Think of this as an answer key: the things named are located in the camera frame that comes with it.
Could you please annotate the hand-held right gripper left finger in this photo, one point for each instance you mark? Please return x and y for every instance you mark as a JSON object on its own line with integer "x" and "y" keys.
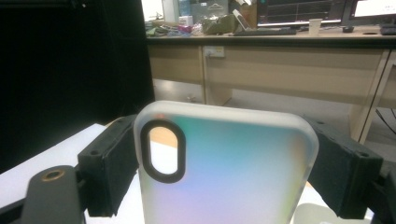
{"x": 106, "y": 168}

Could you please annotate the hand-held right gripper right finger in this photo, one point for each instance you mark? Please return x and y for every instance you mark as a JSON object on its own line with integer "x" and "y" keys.
{"x": 345, "y": 174}

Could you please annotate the iridescent phone case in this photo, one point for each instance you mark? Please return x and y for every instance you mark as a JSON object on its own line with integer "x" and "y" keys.
{"x": 243, "y": 168}

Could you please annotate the white table mat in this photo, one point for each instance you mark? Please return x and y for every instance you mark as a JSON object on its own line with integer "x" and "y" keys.
{"x": 46, "y": 152}

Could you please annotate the black curtain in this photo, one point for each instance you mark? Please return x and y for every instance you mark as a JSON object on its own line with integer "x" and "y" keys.
{"x": 71, "y": 77}

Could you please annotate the beige wooden desk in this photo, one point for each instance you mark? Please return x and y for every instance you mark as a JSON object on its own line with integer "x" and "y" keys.
{"x": 280, "y": 71}

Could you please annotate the black keyboard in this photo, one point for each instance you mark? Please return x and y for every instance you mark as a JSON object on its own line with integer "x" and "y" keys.
{"x": 264, "y": 32}
{"x": 388, "y": 30}

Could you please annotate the white paper cup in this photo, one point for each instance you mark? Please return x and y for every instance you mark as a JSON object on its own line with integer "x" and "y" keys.
{"x": 315, "y": 26}

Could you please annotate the bright computer monitor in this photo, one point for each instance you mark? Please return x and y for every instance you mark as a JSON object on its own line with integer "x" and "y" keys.
{"x": 373, "y": 9}

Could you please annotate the small white box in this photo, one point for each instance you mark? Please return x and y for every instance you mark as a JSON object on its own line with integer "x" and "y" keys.
{"x": 186, "y": 20}

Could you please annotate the dark computer monitor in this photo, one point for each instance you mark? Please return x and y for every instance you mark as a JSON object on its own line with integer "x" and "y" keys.
{"x": 299, "y": 12}

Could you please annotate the olive green bag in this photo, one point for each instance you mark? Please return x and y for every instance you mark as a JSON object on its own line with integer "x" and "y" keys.
{"x": 219, "y": 25}

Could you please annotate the white tablet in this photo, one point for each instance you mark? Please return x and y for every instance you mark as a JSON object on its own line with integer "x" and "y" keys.
{"x": 241, "y": 19}

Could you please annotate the grey storage box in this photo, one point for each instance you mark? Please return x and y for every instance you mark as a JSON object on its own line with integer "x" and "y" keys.
{"x": 211, "y": 9}

